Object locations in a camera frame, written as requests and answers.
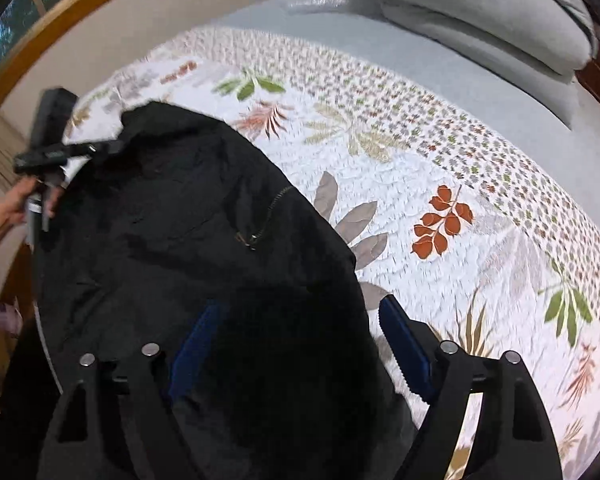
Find floral leaf print quilt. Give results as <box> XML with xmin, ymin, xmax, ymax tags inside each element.
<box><xmin>60</xmin><ymin>26</ymin><xmax>600</xmax><ymax>480</ymax></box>

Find shiny silver grey pillow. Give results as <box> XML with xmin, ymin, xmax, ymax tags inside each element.
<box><xmin>275</xmin><ymin>0</ymin><xmax>366</xmax><ymax>17</ymax></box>

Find person's left hand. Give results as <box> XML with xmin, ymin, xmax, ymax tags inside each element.
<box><xmin>0</xmin><ymin>176</ymin><xmax>67</xmax><ymax>233</ymax></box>

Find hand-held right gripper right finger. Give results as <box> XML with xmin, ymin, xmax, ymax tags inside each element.
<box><xmin>378</xmin><ymin>294</ymin><xmax>564</xmax><ymax>480</ymax></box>

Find grey bed sheet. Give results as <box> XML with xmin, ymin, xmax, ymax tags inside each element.
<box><xmin>215</xmin><ymin>0</ymin><xmax>600</xmax><ymax>241</ymax></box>

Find flat grey pillow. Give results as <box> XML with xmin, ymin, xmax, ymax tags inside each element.
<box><xmin>380</xmin><ymin>2</ymin><xmax>581</xmax><ymax>130</ymax></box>

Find wooden window frame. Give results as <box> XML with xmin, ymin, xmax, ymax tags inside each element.
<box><xmin>0</xmin><ymin>0</ymin><xmax>201</xmax><ymax>111</ymax></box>

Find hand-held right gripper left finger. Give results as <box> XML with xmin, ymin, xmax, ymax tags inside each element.
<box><xmin>37</xmin><ymin>301</ymin><xmax>222</xmax><ymax>480</ymax></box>

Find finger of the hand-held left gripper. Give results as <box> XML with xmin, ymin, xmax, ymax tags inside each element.
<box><xmin>62</xmin><ymin>140</ymin><xmax>127</xmax><ymax>160</ymax></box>

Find black pants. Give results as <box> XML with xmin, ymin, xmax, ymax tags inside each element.
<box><xmin>0</xmin><ymin>100</ymin><xmax>420</xmax><ymax>480</ymax></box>

